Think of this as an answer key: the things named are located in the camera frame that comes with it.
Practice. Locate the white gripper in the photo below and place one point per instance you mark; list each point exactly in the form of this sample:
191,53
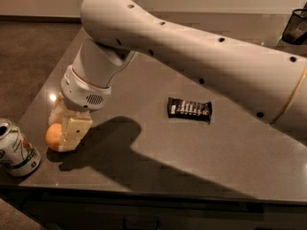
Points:
82,93

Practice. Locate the orange fruit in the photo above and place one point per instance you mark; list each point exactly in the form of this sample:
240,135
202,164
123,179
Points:
53,135

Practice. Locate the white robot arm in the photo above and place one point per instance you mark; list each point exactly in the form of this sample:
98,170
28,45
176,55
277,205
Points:
269,84

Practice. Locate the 7up soda can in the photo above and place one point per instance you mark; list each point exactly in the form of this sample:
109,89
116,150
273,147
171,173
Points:
18,156

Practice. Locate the black snack bar wrapper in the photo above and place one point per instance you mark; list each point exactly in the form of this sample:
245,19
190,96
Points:
178,108

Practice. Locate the black mesh pen holder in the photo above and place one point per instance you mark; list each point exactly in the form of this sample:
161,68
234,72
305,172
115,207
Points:
296,29

